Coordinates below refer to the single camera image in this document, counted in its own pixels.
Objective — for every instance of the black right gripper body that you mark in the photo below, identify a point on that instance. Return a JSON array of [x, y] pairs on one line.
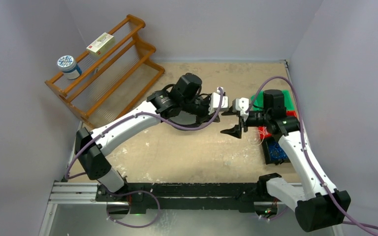
[[250, 121]]

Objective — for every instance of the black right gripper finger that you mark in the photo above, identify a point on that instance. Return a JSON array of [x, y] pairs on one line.
[[236, 131], [230, 112]]

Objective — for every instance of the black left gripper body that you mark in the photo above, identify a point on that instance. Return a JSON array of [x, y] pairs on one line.
[[198, 106]]

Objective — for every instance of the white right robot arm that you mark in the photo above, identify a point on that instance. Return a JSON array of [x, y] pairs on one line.
[[319, 204]]

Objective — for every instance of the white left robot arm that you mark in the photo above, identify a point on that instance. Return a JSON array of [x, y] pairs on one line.
[[181, 105]]

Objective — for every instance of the red plastic bin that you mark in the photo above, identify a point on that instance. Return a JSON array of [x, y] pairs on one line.
[[262, 131]]

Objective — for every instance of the green plastic bin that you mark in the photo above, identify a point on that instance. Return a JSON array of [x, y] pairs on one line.
[[258, 103]]

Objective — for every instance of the black plastic bin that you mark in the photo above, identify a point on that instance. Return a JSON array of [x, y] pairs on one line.
[[273, 153]]

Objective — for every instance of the orange wooden rack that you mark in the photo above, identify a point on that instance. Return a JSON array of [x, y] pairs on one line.
[[111, 84]]

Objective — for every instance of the green white cardboard box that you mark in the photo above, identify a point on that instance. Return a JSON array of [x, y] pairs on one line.
[[101, 45]]

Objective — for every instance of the blue white round jar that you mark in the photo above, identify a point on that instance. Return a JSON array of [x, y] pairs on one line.
[[69, 67]]

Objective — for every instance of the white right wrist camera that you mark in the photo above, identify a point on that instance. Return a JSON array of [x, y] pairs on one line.
[[240, 107]]

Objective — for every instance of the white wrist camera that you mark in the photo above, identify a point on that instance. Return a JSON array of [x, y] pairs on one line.
[[240, 107], [218, 99]]

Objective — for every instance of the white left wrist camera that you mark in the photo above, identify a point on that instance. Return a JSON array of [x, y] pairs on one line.
[[218, 99]]

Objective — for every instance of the black perforated cable spool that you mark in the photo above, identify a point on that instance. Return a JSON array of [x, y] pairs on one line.
[[187, 120]]

